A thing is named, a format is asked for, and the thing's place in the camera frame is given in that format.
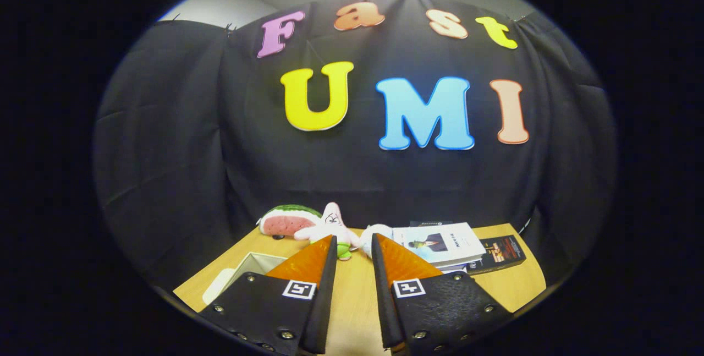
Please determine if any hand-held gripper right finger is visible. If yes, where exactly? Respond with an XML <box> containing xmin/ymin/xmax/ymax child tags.
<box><xmin>371</xmin><ymin>233</ymin><xmax>515</xmax><ymax>355</ymax></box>

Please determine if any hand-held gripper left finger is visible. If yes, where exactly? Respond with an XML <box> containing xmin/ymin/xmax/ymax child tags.
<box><xmin>198</xmin><ymin>235</ymin><xmax>338</xmax><ymax>355</ymax></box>

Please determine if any grey fabric storage box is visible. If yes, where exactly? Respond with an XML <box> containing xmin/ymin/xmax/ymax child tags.
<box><xmin>202</xmin><ymin>253</ymin><xmax>288</xmax><ymax>306</ymax></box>

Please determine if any thin white book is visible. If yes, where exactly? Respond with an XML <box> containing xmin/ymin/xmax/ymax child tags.
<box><xmin>440</xmin><ymin>260</ymin><xmax>486</xmax><ymax>274</ymax></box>

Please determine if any white book with blue picture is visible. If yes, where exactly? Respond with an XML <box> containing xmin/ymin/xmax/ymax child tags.
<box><xmin>392</xmin><ymin>222</ymin><xmax>486</xmax><ymax>267</ymax></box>

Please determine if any black book with orange print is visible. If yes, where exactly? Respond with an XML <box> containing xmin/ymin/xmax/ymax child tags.
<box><xmin>467</xmin><ymin>235</ymin><xmax>527</xmax><ymax>275</ymax></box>

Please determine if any watermelon slice plush toy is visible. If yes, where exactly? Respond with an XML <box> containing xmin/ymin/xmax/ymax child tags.
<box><xmin>257</xmin><ymin>205</ymin><xmax>322</xmax><ymax>237</ymax></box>

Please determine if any white plush toy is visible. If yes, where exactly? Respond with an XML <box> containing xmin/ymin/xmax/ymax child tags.
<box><xmin>360</xmin><ymin>224</ymin><xmax>394</xmax><ymax>258</ymax></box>

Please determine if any pink starfish plush toy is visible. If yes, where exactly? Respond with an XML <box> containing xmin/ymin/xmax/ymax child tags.
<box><xmin>293</xmin><ymin>202</ymin><xmax>361</xmax><ymax>261</ymax></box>

